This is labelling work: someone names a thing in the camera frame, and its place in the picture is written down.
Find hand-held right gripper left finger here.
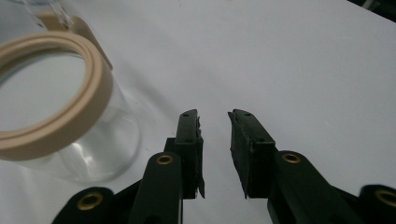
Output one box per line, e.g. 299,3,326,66
163,108,205,200

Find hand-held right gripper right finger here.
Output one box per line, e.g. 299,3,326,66
227,108,279,200

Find clear glass jar beige rim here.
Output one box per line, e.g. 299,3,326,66
0,0,141,184

